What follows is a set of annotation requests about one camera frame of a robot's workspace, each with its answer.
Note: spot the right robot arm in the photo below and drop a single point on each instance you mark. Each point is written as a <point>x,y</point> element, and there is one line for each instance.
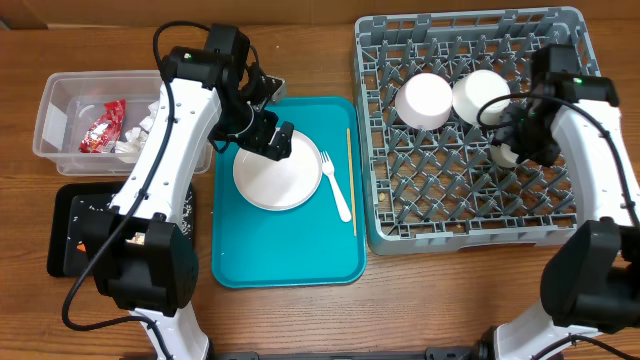
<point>591,285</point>

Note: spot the small bowl with nuts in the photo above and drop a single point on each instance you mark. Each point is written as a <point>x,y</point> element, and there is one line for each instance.
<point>424,102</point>

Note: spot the white napkin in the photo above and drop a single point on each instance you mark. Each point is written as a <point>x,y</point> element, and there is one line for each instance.
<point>130,149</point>
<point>147,123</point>

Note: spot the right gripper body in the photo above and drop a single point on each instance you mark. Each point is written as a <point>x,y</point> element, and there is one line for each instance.
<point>532,137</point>

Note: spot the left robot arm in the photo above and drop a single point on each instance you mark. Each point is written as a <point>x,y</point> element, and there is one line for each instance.
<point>138,254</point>

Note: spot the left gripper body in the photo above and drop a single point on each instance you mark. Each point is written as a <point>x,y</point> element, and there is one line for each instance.
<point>255,130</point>

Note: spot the grey dish rack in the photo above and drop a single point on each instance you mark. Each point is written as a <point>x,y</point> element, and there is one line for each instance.
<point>439,190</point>

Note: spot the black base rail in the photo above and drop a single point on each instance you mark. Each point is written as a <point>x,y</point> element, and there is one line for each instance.
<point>320,356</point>

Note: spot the white plastic cup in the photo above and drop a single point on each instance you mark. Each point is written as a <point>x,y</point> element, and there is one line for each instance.
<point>503,156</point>

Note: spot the black plastic tray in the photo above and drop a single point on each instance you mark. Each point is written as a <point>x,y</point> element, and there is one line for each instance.
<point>64,261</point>

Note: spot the large white plate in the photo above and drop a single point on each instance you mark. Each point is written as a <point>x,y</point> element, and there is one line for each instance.
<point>279,185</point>

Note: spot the red snack wrapper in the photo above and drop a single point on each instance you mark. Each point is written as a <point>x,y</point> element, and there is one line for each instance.
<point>103,134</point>

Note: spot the white plastic fork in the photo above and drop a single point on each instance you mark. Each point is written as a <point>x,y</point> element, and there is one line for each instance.
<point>328,170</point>

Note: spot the pile of rice and nuts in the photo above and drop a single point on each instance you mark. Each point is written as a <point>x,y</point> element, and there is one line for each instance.
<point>81,204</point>

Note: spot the teal plastic tray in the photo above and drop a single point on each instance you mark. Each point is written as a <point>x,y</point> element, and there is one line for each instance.
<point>305,246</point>

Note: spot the clear plastic bin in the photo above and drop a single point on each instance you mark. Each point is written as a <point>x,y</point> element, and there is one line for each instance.
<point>73,101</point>

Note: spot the wooden chopstick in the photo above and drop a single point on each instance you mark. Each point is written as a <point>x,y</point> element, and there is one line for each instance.
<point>352,183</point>

